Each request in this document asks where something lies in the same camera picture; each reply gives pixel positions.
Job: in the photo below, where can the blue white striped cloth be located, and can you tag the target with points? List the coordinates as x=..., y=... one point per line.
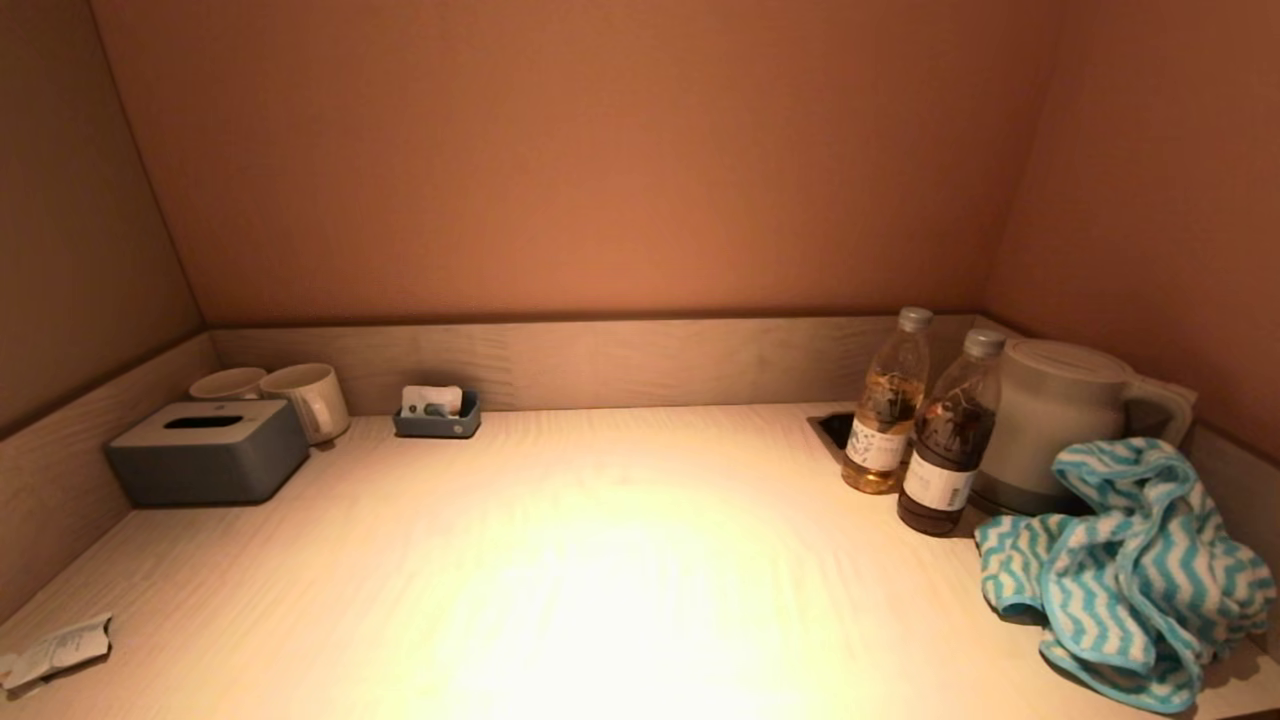
x=1130, y=580

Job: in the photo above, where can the black recessed table socket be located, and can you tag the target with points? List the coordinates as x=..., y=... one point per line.
x=834, y=430

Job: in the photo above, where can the small blue-grey tray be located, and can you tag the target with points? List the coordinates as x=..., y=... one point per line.
x=437, y=427

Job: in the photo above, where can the white sachet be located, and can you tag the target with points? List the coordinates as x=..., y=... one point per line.
x=425, y=397

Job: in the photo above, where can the light tea plastic bottle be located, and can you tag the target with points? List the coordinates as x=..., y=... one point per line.
x=884, y=420

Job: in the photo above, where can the dark tea plastic bottle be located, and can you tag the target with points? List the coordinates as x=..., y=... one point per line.
x=945, y=450

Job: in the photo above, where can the grey kettle base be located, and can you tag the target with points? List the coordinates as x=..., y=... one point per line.
x=1000, y=500

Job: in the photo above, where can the grey electric kettle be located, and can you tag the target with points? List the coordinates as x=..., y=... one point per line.
x=1050, y=410

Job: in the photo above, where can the grey tissue box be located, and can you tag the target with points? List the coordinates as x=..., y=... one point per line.
x=205, y=460

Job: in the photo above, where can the crumpled white paper packet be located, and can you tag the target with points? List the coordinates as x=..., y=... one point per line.
x=60, y=648

